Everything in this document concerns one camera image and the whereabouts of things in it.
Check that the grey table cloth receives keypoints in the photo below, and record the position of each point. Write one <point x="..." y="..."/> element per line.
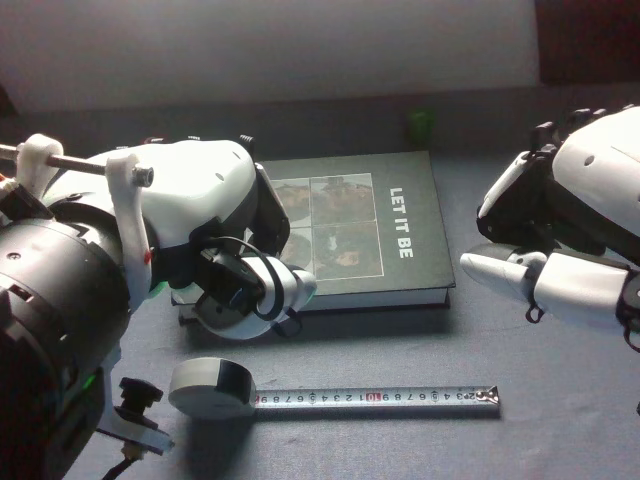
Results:
<point x="350" y="450"/>

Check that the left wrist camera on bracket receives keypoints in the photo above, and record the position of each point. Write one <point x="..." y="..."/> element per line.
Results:
<point x="140" y="395"/>

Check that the small green toy can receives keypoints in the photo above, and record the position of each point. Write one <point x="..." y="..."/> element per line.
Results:
<point x="420" y="127"/>

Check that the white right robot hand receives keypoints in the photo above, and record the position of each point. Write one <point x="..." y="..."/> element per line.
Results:
<point x="600" y="180"/>

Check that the dark hardcover book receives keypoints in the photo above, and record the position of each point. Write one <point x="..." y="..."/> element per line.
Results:
<point x="410" y="225"/>

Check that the grey tape measure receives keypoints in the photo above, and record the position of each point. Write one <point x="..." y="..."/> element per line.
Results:
<point x="210" y="390"/>

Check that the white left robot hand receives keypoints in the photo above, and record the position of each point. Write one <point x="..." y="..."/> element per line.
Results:
<point x="200" y="190"/>

